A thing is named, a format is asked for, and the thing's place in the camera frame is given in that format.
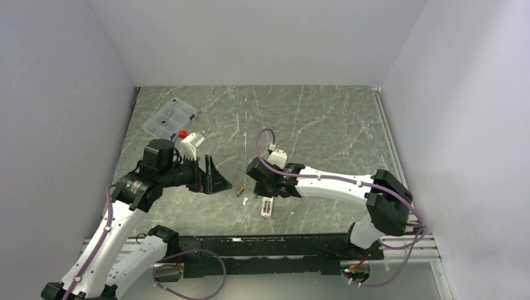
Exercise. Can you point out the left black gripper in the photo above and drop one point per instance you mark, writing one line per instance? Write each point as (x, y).
(201, 182)

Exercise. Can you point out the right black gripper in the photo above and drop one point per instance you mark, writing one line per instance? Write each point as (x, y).
(259, 190)

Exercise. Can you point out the white remote control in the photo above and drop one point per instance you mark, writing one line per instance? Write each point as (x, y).
(267, 206)

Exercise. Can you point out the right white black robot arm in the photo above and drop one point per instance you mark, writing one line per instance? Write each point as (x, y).
(387, 201)

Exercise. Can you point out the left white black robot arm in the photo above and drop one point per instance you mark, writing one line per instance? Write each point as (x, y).
(96, 274)

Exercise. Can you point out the gold AA battery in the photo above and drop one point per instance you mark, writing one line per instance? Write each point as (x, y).
(240, 191)

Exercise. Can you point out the clear plastic organizer box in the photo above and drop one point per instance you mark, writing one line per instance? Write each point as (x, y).
(172, 117)

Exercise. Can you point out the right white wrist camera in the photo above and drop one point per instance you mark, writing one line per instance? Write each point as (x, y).
(277, 157)

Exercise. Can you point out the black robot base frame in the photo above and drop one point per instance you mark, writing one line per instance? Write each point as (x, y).
(326, 254)

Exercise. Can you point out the aluminium rail right edge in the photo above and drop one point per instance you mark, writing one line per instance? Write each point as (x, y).
(376, 94)

